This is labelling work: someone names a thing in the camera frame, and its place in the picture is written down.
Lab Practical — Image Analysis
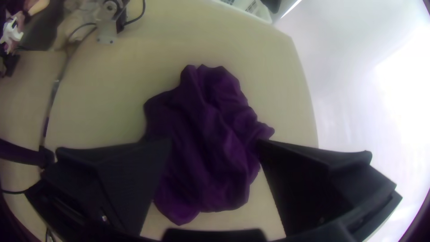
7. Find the white laundry basket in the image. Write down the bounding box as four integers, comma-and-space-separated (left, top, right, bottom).
215, 0, 273, 24

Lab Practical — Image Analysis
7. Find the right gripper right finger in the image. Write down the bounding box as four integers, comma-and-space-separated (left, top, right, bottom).
257, 138, 403, 241

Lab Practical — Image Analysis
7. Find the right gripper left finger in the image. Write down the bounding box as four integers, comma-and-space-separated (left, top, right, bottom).
25, 136, 172, 242

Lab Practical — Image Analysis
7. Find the black t-shirt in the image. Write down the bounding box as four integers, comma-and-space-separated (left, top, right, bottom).
143, 64, 275, 226

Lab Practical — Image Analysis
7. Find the black cable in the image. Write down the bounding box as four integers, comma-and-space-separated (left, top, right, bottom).
67, 22, 98, 43
125, 0, 146, 26

